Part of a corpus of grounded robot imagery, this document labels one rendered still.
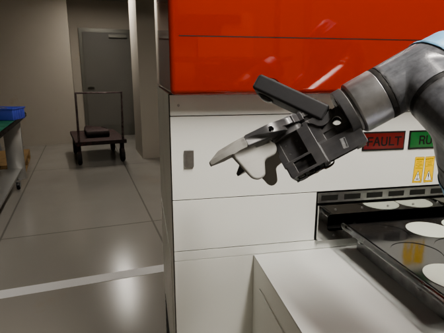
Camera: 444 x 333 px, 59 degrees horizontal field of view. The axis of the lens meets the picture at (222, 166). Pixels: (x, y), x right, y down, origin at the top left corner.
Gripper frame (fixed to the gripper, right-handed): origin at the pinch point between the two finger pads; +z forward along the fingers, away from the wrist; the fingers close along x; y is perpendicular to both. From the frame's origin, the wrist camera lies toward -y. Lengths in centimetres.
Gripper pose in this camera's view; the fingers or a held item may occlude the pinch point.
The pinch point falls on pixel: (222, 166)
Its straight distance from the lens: 58.9
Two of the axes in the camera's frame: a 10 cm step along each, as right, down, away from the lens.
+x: 2.8, 1.1, 9.5
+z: -8.5, 4.8, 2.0
